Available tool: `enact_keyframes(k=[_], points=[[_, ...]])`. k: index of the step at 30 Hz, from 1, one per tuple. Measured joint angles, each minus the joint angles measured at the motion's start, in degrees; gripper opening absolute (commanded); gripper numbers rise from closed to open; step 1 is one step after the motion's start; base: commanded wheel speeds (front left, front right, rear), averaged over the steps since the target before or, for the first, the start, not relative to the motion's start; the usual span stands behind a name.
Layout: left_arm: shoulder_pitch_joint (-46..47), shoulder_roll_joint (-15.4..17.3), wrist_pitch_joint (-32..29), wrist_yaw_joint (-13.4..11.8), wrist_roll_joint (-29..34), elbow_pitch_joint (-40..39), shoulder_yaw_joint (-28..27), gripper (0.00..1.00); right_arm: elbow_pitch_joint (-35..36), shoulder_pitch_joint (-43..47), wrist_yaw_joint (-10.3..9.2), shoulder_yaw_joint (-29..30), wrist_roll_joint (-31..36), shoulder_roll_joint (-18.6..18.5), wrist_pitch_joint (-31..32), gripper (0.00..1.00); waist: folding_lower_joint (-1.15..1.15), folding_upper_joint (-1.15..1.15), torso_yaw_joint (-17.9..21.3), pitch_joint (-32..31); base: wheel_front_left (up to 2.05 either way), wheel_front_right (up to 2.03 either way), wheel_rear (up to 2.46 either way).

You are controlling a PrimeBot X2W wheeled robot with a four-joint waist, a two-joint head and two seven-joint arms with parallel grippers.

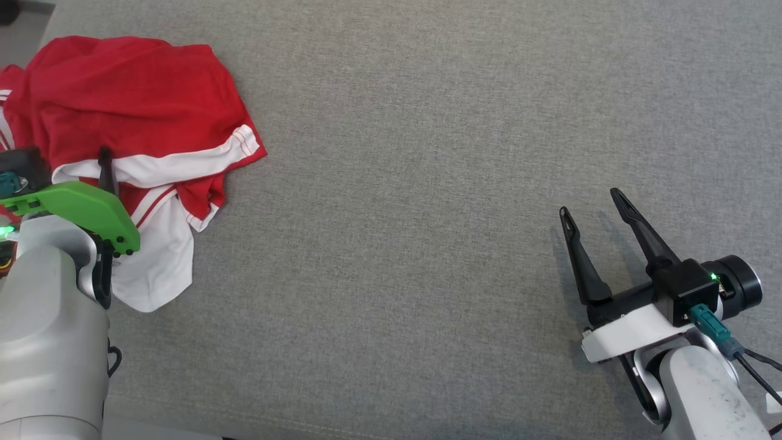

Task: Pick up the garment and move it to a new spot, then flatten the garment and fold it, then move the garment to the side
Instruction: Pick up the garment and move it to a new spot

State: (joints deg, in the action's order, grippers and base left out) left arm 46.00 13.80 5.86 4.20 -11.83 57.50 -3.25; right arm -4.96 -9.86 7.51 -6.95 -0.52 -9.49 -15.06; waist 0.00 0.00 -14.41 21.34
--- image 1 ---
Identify grey fabric sofa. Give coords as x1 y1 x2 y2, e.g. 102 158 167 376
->
0 0 782 440

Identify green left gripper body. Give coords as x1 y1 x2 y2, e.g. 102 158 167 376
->
0 181 141 257

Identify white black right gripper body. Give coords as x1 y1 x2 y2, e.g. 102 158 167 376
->
580 283 711 366

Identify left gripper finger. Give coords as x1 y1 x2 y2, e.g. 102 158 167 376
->
98 145 120 197

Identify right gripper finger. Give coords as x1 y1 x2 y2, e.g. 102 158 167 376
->
609 187 682 276
558 206 613 307

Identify red basketball jersey white sleeves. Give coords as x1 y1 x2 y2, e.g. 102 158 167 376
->
12 35 268 313
0 64 28 153

